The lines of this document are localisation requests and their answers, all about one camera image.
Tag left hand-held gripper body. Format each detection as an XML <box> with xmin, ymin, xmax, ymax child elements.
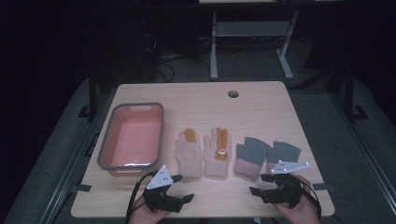
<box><xmin>142</xmin><ymin>164</ymin><xmax>188</xmax><ymax>214</ymax></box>

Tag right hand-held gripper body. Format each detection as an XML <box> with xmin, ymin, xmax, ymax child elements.
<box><xmin>260</xmin><ymin>160</ymin><xmax>311</xmax><ymax>209</ymax></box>

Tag beige glove orange fingers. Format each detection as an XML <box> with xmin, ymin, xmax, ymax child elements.
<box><xmin>175</xmin><ymin>128</ymin><xmax>204</xmax><ymax>179</ymax></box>

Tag grey fingerless glove pink cuff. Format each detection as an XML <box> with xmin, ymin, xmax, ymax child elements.
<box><xmin>265</xmin><ymin>140</ymin><xmax>303</xmax><ymax>174</ymax></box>
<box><xmin>233</xmin><ymin>136</ymin><xmax>271</xmax><ymax>181</ymax></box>

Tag beige glove bear face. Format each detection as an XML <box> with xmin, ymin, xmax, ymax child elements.
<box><xmin>204</xmin><ymin>127</ymin><xmax>233</xmax><ymax>180</ymax></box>

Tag pink basin with grey rim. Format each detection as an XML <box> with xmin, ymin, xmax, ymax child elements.
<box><xmin>96</xmin><ymin>102</ymin><xmax>165</xmax><ymax>177</ymax></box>

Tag person's left hand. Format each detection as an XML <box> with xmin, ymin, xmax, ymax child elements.
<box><xmin>128</xmin><ymin>194</ymin><xmax>171</xmax><ymax>224</ymax></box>

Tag person's right hand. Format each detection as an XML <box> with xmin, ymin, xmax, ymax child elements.
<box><xmin>274</xmin><ymin>175</ymin><xmax>321</xmax><ymax>224</ymax></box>

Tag black tape tab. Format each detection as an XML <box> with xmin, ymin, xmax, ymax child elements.
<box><xmin>72</xmin><ymin>184</ymin><xmax>93</xmax><ymax>194</ymax></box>
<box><xmin>312</xmin><ymin>183</ymin><xmax>336</xmax><ymax>192</ymax></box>

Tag black metal stand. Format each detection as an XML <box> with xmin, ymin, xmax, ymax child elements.
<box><xmin>78</xmin><ymin>69</ymin><xmax>106</xmax><ymax>119</ymax></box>
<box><xmin>340</xmin><ymin>62</ymin><xmax>370</xmax><ymax>122</ymax></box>

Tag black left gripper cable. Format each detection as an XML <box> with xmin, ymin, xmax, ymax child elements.
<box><xmin>125</xmin><ymin>170</ymin><xmax>158</xmax><ymax>224</ymax></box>

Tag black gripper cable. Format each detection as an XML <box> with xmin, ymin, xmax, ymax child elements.
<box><xmin>298</xmin><ymin>178</ymin><xmax>322</xmax><ymax>218</ymax></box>
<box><xmin>125</xmin><ymin>170</ymin><xmax>158</xmax><ymax>224</ymax></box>

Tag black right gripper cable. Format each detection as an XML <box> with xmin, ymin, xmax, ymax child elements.
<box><xmin>298</xmin><ymin>178</ymin><xmax>322</xmax><ymax>218</ymax></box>

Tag black floor cables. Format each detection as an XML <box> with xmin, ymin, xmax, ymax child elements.
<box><xmin>153</xmin><ymin>52</ymin><xmax>176</xmax><ymax>84</ymax></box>

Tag white metal desk frame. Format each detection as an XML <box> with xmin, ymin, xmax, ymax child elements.
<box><xmin>209</xmin><ymin>8</ymin><xmax>295</xmax><ymax>80</ymax></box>

